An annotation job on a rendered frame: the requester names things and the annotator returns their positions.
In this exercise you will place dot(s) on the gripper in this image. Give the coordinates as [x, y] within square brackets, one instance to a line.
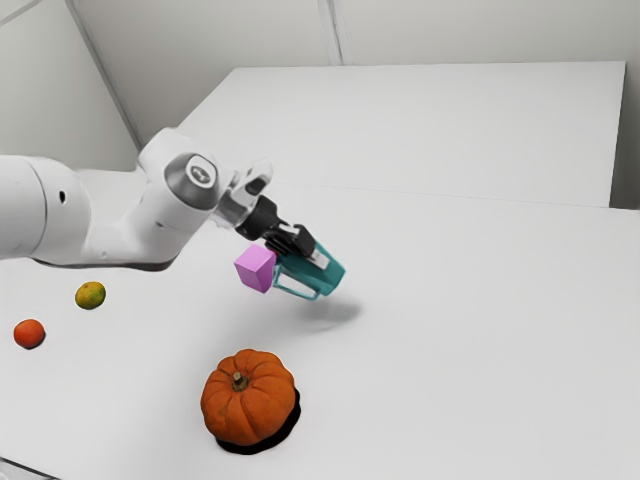
[261, 219]

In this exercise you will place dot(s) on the teal faceted mug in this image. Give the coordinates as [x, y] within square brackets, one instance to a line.
[320, 277]

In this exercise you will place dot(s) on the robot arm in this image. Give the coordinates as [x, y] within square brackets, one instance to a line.
[150, 210]

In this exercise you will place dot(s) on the pink block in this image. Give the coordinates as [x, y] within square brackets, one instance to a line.
[255, 269]

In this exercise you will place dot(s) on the orange pumpkin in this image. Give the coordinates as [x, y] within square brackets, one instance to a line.
[248, 398]

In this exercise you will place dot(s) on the yellow-green citrus fruit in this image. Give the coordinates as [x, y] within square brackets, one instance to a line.
[90, 295]

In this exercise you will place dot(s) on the orange tangerine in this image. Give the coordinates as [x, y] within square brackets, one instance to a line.
[29, 333]

